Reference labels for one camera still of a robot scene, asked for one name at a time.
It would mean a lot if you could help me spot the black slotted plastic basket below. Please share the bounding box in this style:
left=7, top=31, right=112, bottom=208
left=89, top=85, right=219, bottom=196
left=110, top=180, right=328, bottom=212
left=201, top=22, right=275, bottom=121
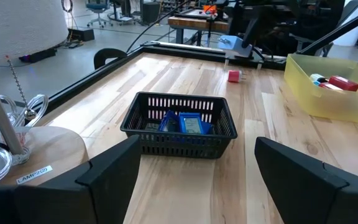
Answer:
left=119, top=91, right=239, bottom=160

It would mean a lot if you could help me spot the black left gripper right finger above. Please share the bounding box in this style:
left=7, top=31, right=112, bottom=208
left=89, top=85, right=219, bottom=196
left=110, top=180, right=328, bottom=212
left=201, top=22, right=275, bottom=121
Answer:
left=254, top=136, right=358, bottom=224

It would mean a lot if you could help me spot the black cabinet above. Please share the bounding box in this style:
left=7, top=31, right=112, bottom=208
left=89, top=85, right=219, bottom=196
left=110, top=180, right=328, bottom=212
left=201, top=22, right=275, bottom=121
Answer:
left=141, top=1, right=162, bottom=25

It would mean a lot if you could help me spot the round wooden lamp base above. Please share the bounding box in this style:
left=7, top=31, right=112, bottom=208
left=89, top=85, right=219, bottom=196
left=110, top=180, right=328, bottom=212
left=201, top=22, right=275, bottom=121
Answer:
left=0, top=125, right=90, bottom=188

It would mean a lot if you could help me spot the dark ink pad case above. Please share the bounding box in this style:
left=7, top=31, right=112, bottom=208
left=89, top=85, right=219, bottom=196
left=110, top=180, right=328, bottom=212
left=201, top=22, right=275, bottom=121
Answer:
left=144, top=121, right=162, bottom=132

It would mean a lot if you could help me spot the black office chair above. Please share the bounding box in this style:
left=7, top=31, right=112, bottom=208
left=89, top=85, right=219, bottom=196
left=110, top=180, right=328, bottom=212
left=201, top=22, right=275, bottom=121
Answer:
left=290, top=0, right=358, bottom=57

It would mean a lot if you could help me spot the small white wall charger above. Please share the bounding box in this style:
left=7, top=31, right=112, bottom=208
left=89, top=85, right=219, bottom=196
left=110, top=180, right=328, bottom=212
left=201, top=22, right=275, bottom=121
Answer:
left=309, top=73, right=326, bottom=83

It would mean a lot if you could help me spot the small pink wall charger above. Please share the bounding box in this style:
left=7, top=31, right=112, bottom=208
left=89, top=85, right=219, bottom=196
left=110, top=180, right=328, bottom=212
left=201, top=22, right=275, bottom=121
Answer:
left=227, top=69, right=247, bottom=83

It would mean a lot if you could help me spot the black floor box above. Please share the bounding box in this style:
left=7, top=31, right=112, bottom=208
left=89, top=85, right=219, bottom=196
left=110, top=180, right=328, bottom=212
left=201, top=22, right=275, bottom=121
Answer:
left=67, top=27, right=96, bottom=42

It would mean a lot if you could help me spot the metal lamp pull chain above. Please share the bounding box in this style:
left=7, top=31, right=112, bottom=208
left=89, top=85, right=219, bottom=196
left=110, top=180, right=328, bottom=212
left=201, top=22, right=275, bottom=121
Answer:
left=4, top=54, right=38, bottom=122

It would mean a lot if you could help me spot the wooden background table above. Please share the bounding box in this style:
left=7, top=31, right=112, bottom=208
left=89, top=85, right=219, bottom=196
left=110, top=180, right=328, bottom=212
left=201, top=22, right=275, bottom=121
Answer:
left=167, top=15, right=231, bottom=47

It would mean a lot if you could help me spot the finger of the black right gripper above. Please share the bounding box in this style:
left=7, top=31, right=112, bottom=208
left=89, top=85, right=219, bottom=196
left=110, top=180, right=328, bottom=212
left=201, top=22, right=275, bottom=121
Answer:
left=241, top=14, right=261, bottom=50

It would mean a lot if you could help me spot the black aluminium table frame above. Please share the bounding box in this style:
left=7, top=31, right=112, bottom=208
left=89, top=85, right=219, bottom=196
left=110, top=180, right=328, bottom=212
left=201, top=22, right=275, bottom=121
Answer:
left=0, top=6, right=358, bottom=144

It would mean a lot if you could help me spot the blue ink pad case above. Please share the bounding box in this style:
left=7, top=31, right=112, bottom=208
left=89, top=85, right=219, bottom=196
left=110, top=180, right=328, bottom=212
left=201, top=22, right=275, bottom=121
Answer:
left=201, top=121, right=214, bottom=136
left=157, top=109, right=206, bottom=136

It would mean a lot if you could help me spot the light blue cube charger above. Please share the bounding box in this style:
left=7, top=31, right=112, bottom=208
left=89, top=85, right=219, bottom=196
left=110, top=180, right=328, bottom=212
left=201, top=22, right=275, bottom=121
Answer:
left=218, top=34, right=254, bottom=59

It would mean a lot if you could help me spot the blue office chair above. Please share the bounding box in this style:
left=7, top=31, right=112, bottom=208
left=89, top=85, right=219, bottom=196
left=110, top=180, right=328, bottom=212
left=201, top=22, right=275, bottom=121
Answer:
left=85, top=0, right=114, bottom=29

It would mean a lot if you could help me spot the thick black cable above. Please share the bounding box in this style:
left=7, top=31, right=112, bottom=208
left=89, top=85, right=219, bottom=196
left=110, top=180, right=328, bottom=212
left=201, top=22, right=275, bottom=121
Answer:
left=93, top=47, right=129, bottom=70

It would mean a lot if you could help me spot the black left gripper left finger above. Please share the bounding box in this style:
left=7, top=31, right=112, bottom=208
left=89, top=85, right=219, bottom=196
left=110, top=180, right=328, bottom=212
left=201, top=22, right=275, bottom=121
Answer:
left=0, top=134, right=142, bottom=224

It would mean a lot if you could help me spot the yellow translucent plastic bin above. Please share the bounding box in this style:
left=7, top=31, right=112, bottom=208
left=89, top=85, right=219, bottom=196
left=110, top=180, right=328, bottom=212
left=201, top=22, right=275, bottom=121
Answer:
left=283, top=53, right=358, bottom=126

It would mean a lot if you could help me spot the black power strip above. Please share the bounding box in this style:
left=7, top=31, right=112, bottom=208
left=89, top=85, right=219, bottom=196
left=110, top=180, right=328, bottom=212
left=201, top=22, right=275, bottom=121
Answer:
left=18, top=47, right=58, bottom=63

